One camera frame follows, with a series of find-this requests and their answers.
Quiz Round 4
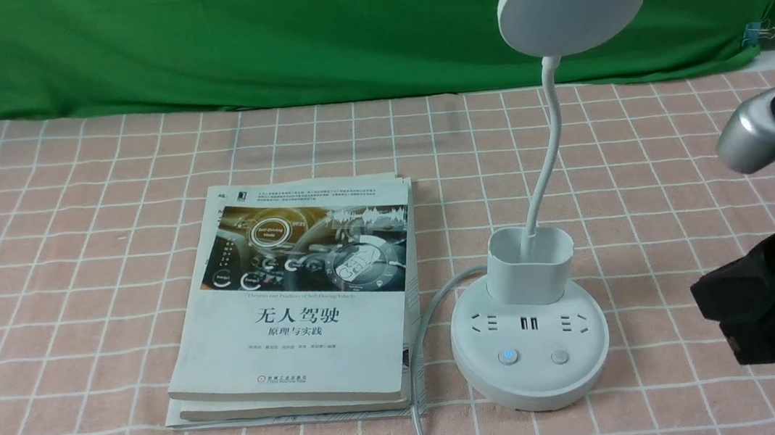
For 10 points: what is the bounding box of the green backdrop cloth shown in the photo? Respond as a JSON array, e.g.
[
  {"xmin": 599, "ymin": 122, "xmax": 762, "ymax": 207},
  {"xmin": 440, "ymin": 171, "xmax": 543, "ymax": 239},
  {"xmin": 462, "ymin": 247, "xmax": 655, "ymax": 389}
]
[{"xmin": 0, "ymin": 0, "xmax": 775, "ymax": 121}]

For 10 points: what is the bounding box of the white desk lamp with sockets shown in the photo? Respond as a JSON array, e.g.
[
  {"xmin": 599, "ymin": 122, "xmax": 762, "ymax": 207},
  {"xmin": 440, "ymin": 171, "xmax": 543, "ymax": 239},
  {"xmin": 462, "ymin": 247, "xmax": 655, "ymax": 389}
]
[{"xmin": 450, "ymin": 0, "xmax": 643, "ymax": 413}]

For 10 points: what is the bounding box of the self-driving textbook on top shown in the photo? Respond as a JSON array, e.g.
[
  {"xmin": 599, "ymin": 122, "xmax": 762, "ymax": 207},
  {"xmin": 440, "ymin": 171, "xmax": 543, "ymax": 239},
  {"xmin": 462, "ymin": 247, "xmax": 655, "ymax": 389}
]
[{"xmin": 167, "ymin": 173, "xmax": 420, "ymax": 428}]

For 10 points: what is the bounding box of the pink checkered tablecloth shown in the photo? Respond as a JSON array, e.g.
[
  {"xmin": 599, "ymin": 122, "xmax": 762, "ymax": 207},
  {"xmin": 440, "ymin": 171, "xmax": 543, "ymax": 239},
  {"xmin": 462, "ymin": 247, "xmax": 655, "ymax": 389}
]
[{"xmin": 0, "ymin": 67, "xmax": 775, "ymax": 435}]

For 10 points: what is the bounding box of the white lamp power cable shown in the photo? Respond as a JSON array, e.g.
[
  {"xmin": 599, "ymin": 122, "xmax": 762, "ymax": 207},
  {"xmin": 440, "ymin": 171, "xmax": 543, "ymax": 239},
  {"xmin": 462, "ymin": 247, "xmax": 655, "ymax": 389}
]
[{"xmin": 395, "ymin": 263, "xmax": 507, "ymax": 435}]

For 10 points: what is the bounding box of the blue binder clip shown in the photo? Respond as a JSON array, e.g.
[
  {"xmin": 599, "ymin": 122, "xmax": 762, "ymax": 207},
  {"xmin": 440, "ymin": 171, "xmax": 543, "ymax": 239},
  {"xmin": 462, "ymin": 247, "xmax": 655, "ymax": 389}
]
[{"xmin": 741, "ymin": 19, "xmax": 775, "ymax": 49}]

